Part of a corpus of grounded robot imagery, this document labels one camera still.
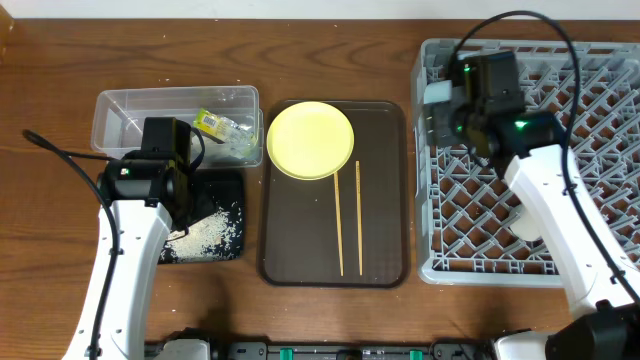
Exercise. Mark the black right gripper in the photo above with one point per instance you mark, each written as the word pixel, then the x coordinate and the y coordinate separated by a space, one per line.
pixel 437 118

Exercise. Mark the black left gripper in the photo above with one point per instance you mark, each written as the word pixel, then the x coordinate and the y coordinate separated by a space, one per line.
pixel 189 183

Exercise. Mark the blue bowl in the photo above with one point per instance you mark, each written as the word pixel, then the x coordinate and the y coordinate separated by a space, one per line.
pixel 438 92

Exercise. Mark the yellow-labelled plastic wrapper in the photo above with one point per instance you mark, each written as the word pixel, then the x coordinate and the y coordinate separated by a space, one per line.
pixel 221 128

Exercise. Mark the clear plastic wrapper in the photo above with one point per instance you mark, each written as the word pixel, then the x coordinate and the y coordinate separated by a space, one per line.
pixel 215 150

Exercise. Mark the wooden chopstick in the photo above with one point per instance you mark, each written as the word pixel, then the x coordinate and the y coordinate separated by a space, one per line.
pixel 359 216
pixel 338 222

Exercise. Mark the small pale green cup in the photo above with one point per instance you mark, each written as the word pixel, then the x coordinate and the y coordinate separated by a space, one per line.
pixel 523 225

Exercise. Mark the yellow plate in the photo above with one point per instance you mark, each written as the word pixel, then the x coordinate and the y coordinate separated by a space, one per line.
pixel 310 140

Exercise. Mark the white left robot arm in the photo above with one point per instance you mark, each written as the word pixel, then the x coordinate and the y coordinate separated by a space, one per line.
pixel 143 196

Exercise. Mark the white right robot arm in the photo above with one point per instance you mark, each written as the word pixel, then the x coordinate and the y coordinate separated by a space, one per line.
pixel 600 282

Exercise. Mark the clear plastic waste bin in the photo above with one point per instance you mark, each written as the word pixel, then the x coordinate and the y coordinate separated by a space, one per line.
pixel 120 115

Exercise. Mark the grey dishwasher rack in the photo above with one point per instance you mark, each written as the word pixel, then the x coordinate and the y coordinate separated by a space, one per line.
pixel 464 212

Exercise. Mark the black waste tray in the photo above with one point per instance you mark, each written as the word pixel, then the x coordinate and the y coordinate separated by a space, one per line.
pixel 212 191

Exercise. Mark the spilled rice pile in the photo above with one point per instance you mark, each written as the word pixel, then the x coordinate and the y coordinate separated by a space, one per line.
pixel 218 237

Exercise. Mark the brown serving tray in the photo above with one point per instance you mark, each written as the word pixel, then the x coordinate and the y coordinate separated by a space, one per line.
pixel 298 245

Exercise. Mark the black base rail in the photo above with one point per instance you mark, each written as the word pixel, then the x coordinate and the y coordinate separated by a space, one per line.
pixel 262 348

